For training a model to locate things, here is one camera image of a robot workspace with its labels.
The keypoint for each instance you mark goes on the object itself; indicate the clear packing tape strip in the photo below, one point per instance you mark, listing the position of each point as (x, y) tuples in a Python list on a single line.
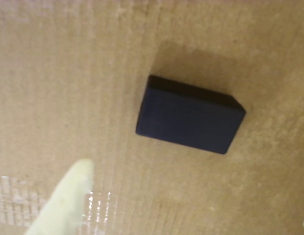
[(14, 200)]

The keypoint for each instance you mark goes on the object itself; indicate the black block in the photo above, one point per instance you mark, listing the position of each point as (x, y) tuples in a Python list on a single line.
[(188, 120)]

